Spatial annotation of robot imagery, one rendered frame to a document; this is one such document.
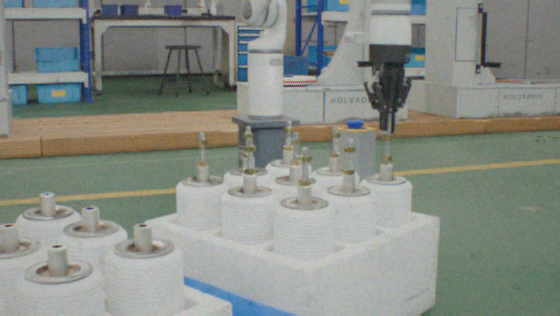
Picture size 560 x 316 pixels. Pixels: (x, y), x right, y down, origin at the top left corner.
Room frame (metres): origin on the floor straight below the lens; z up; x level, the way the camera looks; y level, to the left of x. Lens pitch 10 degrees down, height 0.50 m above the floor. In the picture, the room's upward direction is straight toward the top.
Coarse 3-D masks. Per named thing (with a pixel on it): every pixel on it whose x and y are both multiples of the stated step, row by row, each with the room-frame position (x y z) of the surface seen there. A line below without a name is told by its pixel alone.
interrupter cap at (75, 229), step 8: (72, 224) 0.85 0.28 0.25; (80, 224) 0.85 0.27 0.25; (104, 224) 0.86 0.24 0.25; (112, 224) 0.86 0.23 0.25; (64, 232) 0.81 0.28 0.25; (72, 232) 0.82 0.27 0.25; (80, 232) 0.82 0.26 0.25; (88, 232) 0.82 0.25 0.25; (96, 232) 0.82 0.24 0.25; (104, 232) 0.82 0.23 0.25; (112, 232) 0.82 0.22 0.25
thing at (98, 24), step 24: (216, 0) 7.25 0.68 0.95; (96, 24) 6.20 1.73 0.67; (120, 24) 6.29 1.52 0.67; (144, 24) 6.37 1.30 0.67; (168, 24) 6.45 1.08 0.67; (192, 24) 6.54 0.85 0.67; (216, 24) 6.62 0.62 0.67; (96, 48) 6.19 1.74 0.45; (216, 48) 7.25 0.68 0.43; (96, 72) 6.20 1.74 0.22; (120, 72) 6.88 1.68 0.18; (144, 72) 6.97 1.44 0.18; (168, 72) 7.07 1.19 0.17; (192, 72) 7.16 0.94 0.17; (216, 72) 7.21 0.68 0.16
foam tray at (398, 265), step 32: (160, 224) 1.12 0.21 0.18; (416, 224) 1.12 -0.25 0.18; (192, 256) 1.05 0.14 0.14; (224, 256) 1.00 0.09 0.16; (256, 256) 0.95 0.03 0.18; (352, 256) 0.96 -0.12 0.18; (384, 256) 1.03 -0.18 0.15; (416, 256) 1.11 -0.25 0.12; (224, 288) 1.00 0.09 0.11; (256, 288) 0.95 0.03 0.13; (288, 288) 0.91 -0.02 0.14; (320, 288) 0.90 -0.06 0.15; (352, 288) 0.96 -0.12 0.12; (384, 288) 1.03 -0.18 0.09; (416, 288) 1.11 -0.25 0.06
